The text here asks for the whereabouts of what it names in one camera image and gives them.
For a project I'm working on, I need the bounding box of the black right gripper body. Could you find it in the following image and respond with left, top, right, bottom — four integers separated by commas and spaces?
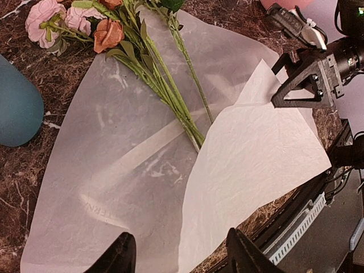
328, 0, 363, 98

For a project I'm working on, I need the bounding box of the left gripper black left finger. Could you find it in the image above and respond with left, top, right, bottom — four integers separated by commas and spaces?
85, 232, 137, 273

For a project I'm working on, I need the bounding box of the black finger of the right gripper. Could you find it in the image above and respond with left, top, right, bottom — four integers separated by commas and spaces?
271, 52, 337, 109

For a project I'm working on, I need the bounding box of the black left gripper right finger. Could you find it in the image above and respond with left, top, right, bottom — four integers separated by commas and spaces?
226, 227, 283, 273

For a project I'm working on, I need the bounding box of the cream printed ribbon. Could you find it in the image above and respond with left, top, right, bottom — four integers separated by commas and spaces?
79, 110, 217, 228

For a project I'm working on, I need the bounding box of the white translucent wrapping paper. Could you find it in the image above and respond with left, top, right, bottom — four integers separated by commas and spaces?
20, 9, 331, 272

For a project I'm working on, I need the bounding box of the white paper bouquet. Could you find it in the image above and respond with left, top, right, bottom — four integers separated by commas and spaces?
25, 1, 213, 151

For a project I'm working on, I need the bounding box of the pink tall vase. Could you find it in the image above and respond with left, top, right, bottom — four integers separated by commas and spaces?
260, 0, 313, 10

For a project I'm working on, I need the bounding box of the teal cylindrical vase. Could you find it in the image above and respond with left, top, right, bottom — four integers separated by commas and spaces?
0, 56, 44, 147

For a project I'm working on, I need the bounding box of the black front table rail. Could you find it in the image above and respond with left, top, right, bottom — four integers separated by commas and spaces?
193, 170, 330, 273

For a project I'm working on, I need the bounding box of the white slotted cable duct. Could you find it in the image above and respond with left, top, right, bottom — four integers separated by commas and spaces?
263, 192, 326, 265

